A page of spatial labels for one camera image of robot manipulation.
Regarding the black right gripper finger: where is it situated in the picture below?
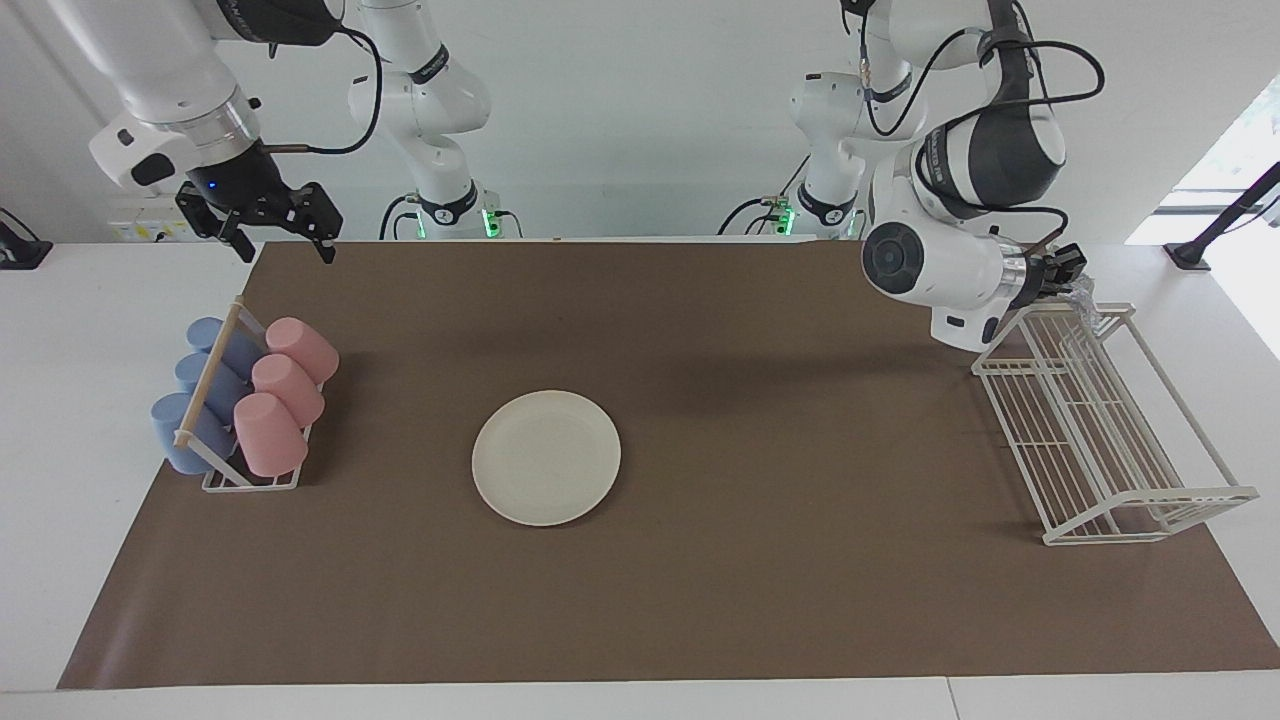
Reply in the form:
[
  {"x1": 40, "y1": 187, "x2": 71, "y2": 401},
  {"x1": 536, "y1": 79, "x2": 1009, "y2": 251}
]
[
  {"x1": 176, "y1": 182, "x2": 257, "y2": 265},
  {"x1": 294, "y1": 182, "x2": 345, "y2": 266}
]

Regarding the silver glitter sponge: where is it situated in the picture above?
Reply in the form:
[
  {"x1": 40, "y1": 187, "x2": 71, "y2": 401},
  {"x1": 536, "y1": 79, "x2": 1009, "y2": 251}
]
[{"x1": 1066, "y1": 278, "x2": 1115, "y2": 337}]

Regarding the cream round plate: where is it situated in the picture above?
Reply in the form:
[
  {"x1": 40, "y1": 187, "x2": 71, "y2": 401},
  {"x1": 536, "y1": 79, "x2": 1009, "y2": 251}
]
[{"x1": 471, "y1": 389, "x2": 622, "y2": 528}]

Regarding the blue plastic cup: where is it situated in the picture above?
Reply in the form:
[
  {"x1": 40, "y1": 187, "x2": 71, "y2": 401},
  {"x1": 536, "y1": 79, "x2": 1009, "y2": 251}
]
[
  {"x1": 150, "y1": 392, "x2": 239, "y2": 476},
  {"x1": 186, "y1": 317, "x2": 266, "y2": 381},
  {"x1": 174, "y1": 352, "x2": 251, "y2": 426}
]

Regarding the pink plastic cup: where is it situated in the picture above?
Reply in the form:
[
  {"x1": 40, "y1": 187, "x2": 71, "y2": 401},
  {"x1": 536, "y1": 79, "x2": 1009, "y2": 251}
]
[
  {"x1": 233, "y1": 392, "x2": 309, "y2": 478},
  {"x1": 251, "y1": 353, "x2": 326, "y2": 429},
  {"x1": 265, "y1": 317, "x2": 340, "y2": 386}
]

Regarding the white cup holder rack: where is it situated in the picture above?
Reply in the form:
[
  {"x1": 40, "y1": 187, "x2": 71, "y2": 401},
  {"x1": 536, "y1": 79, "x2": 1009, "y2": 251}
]
[{"x1": 173, "y1": 295, "x2": 326, "y2": 493}]

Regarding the bright window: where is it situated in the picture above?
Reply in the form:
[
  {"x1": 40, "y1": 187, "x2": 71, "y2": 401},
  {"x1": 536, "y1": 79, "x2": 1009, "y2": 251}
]
[{"x1": 1125, "y1": 75, "x2": 1280, "y2": 246}]

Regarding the brown table mat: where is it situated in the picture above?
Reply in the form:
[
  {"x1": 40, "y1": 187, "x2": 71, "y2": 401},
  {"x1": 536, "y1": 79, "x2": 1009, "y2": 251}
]
[{"x1": 57, "y1": 240, "x2": 1280, "y2": 691}]

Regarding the white wall power outlet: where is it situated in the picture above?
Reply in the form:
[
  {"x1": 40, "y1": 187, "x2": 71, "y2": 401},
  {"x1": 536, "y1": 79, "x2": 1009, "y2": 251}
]
[{"x1": 108, "y1": 195, "x2": 206, "y2": 244}]

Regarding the black right base cable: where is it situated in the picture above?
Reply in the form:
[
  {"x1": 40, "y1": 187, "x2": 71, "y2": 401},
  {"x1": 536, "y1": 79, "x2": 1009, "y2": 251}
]
[{"x1": 377, "y1": 193, "x2": 421, "y2": 241}]

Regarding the black base cable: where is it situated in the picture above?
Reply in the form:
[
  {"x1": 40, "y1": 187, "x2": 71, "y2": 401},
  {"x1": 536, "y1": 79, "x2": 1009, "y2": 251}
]
[
  {"x1": 377, "y1": 193, "x2": 421, "y2": 241},
  {"x1": 717, "y1": 196, "x2": 771, "y2": 237}
]

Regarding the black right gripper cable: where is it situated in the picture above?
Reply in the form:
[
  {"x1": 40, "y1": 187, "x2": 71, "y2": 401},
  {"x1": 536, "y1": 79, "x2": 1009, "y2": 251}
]
[{"x1": 260, "y1": 25, "x2": 387, "y2": 157}]

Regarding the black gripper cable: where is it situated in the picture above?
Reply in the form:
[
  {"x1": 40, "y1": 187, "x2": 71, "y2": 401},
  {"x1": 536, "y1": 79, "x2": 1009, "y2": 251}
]
[
  {"x1": 260, "y1": 25, "x2": 387, "y2": 157},
  {"x1": 855, "y1": 0, "x2": 1107, "y2": 251}
]

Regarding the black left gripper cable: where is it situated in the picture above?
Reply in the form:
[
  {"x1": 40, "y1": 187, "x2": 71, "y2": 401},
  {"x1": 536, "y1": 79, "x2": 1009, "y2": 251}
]
[{"x1": 855, "y1": 0, "x2": 1107, "y2": 251}]

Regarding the black table clamp mount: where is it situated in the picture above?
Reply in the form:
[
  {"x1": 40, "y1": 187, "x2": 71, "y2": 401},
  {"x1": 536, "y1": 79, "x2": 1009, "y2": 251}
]
[{"x1": 0, "y1": 207, "x2": 53, "y2": 271}]

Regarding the white wire dish rack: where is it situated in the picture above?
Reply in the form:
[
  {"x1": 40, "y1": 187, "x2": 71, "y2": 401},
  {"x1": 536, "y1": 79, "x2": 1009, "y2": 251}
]
[{"x1": 971, "y1": 303, "x2": 1260, "y2": 547}]

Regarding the black left base cable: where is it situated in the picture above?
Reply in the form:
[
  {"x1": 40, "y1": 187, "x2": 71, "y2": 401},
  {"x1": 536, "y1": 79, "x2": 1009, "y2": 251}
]
[{"x1": 717, "y1": 196, "x2": 771, "y2": 237}]

